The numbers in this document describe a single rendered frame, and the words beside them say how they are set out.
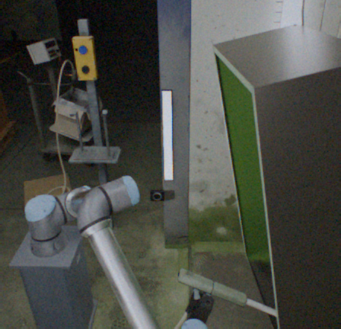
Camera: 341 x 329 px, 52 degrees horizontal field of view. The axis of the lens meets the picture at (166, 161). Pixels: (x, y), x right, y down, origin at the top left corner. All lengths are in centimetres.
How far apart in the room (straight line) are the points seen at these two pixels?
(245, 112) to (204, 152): 72
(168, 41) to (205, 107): 45
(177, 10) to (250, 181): 99
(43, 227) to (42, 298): 44
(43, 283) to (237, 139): 122
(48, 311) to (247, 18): 192
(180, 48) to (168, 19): 17
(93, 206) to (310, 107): 76
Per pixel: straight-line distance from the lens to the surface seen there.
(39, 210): 178
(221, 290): 158
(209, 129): 222
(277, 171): 108
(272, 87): 96
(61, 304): 209
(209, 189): 244
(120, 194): 128
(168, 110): 214
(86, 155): 243
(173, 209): 253
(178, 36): 204
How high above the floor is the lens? 191
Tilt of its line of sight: 29 degrees down
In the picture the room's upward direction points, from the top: 1 degrees counter-clockwise
